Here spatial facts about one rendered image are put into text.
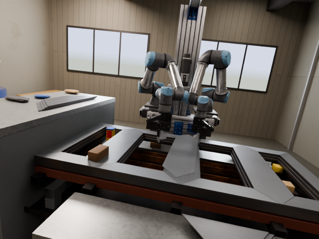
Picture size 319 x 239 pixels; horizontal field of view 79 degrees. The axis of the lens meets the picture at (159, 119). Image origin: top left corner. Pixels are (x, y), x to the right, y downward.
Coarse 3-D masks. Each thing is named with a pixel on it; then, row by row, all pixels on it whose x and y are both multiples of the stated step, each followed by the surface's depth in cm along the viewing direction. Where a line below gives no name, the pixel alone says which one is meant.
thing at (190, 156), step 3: (171, 150) 128; (168, 153) 123; (171, 153) 124; (174, 153) 124; (177, 153) 124; (180, 153) 125; (183, 153) 126; (186, 153) 126; (180, 156) 120; (183, 156) 120; (186, 156) 121; (189, 156) 121; (192, 156) 122; (195, 156) 122; (195, 159) 118
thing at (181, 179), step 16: (80, 144) 127; (208, 144) 150; (48, 160) 101; (272, 160) 142; (96, 176) 98; (112, 176) 96; (128, 176) 94; (192, 176) 98; (240, 176) 113; (176, 192) 91; (192, 192) 90; (208, 192) 88; (256, 208) 86; (272, 208) 84; (288, 208) 83
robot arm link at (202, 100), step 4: (200, 96) 139; (204, 96) 140; (200, 100) 138; (204, 100) 137; (208, 100) 139; (200, 104) 138; (204, 104) 137; (208, 104) 141; (200, 108) 139; (204, 108) 138
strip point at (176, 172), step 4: (168, 168) 103; (172, 168) 104; (176, 168) 104; (172, 172) 100; (176, 172) 100; (180, 172) 101; (184, 172) 101; (188, 172) 102; (192, 172) 102; (176, 176) 96
